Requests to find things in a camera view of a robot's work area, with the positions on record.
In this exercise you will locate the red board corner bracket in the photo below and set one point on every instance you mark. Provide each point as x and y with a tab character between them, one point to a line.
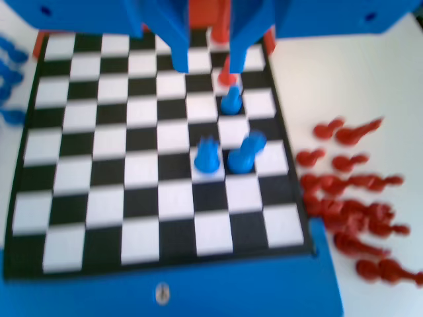
39	46
269	43

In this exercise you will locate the blue chess queen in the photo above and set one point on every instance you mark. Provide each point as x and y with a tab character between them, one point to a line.
206	162

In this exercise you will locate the red camera mount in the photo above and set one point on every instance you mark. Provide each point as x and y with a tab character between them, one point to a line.
200	14

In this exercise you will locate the red chess king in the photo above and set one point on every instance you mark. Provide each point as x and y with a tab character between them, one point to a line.
219	34

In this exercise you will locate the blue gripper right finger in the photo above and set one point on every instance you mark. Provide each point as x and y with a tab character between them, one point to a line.
246	29

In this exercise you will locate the blue chess pawn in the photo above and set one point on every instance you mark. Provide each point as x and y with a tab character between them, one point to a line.
229	105

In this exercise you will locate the blue chess king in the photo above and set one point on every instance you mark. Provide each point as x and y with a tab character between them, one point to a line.
241	162

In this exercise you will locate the red chess piece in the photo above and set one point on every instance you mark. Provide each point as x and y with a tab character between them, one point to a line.
332	186
358	211
380	228
345	242
309	183
311	203
332	208
367	269

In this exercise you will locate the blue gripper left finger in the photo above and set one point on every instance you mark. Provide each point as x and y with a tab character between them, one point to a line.
176	33

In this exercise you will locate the red chess queen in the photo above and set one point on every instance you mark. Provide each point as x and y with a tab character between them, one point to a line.
393	270

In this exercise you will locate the blue chess knight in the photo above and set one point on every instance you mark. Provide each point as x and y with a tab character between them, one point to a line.
9	77
14	51

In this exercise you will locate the silver plate screw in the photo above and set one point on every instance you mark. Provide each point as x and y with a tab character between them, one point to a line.
162	293

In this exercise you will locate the blue chess bishop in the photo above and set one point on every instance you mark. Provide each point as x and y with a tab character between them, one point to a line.
11	117

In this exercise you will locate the black white chessboard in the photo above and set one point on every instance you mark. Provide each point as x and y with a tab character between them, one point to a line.
142	165

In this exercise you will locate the blue chess rook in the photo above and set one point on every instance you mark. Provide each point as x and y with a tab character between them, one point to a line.
3	99

